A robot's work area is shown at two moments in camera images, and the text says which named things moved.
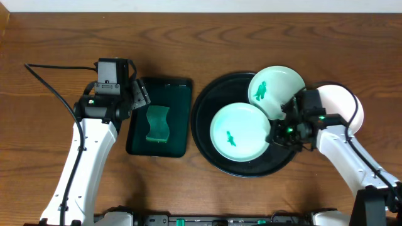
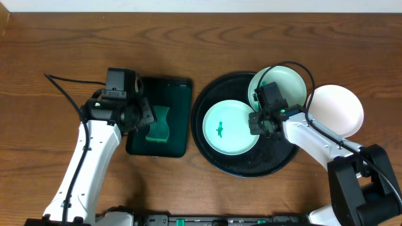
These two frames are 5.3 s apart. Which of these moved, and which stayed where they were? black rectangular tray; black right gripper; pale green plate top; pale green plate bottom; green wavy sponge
Moved: black right gripper; pale green plate bottom
Stayed: black rectangular tray; pale green plate top; green wavy sponge
